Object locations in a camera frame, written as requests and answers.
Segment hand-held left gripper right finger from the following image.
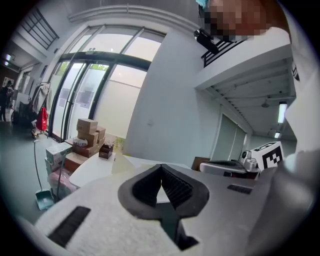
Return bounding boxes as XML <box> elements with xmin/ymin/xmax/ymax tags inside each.
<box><xmin>161</xmin><ymin>163</ymin><xmax>261</xmax><ymax>256</ymax></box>

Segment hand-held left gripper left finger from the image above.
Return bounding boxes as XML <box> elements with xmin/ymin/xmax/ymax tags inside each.
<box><xmin>34</xmin><ymin>163</ymin><xmax>181</xmax><ymax>256</ymax></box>

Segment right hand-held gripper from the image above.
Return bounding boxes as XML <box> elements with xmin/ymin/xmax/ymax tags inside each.
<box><xmin>199</xmin><ymin>141</ymin><xmax>285</xmax><ymax>180</ymax></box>

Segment white table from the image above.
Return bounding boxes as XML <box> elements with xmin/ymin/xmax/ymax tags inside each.
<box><xmin>69</xmin><ymin>151</ymin><xmax>192</xmax><ymax>189</ymax></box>

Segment green plant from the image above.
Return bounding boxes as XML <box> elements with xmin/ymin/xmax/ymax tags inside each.
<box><xmin>115</xmin><ymin>136</ymin><xmax>126</xmax><ymax>152</ymax></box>

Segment dark brown tissue holder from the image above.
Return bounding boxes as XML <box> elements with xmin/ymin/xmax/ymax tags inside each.
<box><xmin>98</xmin><ymin>142</ymin><xmax>115</xmax><ymax>160</ymax></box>

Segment large cardboard box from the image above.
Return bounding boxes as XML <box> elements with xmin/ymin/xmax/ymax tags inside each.
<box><xmin>71</xmin><ymin>139</ymin><xmax>106</xmax><ymax>159</ymax></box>

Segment narrow cardboard box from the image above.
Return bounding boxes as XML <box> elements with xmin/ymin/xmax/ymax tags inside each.
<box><xmin>96</xmin><ymin>125</ymin><xmax>107</xmax><ymax>141</ymax></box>

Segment medium cardboard box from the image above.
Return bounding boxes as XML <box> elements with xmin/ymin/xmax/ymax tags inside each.
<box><xmin>77</xmin><ymin>130</ymin><xmax>100</xmax><ymax>147</ymax></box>

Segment flat brown cardboard box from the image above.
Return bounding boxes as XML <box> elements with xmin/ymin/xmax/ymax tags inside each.
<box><xmin>64</xmin><ymin>151</ymin><xmax>89</xmax><ymax>173</ymax></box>

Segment pink plastic bag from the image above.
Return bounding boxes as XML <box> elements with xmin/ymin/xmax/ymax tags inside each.
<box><xmin>47</xmin><ymin>168</ymin><xmax>80</xmax><ymax>202</ymax></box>

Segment patterned white bowl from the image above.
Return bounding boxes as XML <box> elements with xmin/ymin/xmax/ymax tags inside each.
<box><xmin>72</xmin><ymin>137</ymin><xmax>88</xmax><ymax>148</ymax></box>

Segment small cardboard box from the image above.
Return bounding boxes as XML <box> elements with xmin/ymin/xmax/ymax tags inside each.
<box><xmin>76</xmin><ymin>118</ymin><xmax>99</xmax><ymax>135</ymax></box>

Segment long ceiling lamp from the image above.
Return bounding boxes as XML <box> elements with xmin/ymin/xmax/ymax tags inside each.
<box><xmin>277</xmin><ymin>100</ymin><xmax>288</xmax><ymax>124</ymax></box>

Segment green and white carton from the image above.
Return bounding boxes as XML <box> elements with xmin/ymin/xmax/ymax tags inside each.
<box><xmin>45</xmin><ymin>142</ymin><xmax>74</xmax><ymax>173</ymax></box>

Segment teal dustpan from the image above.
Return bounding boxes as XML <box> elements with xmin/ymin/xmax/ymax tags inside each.
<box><xmin>33</xmin><ymin>139</ymin><xmax>55</xmax><ymax>211</ymax></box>

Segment glass entrance door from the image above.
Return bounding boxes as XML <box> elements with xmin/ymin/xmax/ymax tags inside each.
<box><xmin>48</xmin><ymin>51</ymin><xmax>151</xmax><ymax>143</ymax></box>

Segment black balcony railing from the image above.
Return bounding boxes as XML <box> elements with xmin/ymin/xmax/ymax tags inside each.
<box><xmin>201</xmin><ymin>39</ymin><xmax>247</xmax><ymax>68</ymax></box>

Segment red bag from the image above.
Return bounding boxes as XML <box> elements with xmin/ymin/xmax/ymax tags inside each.
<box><xmin>35</xmin><ymin>106</ymin><xmax>49</xmax><ymax>132</ymax></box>

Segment person's white shirt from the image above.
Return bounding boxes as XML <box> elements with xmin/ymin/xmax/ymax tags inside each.
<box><xmin>246</xmin><ymin>4</ymin><xmax>320</xmax><ymax>176</ymax></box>

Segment clothes rack with coats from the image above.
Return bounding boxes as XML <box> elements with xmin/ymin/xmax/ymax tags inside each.
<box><xmin>29</xmin><ymin>81</ymin><xmax>53</xmax><ymax>139</ymax></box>

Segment person's head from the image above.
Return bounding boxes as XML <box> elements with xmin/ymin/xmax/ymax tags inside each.
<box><xmin>196</xmin><ymin>0</ymin><xmax>286</xmax><ymax>42</ymax></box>

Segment black window grille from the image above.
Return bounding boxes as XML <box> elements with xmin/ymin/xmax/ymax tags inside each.
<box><xmin>18</xmin><ymin>6</ymin><xmax>60</xmax><ymax>51</ymax></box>

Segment broom handle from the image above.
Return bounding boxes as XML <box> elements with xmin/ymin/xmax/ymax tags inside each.
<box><xmin>55</xmin><ymin>152</ymin><xmax>67</xmax><ymax>203</ymax></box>

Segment black head-worn camera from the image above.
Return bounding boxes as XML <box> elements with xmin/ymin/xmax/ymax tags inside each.
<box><xmin>193</xmin><ymin>28</ymin><xmax>219</xmax><ymax>55</ymax></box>

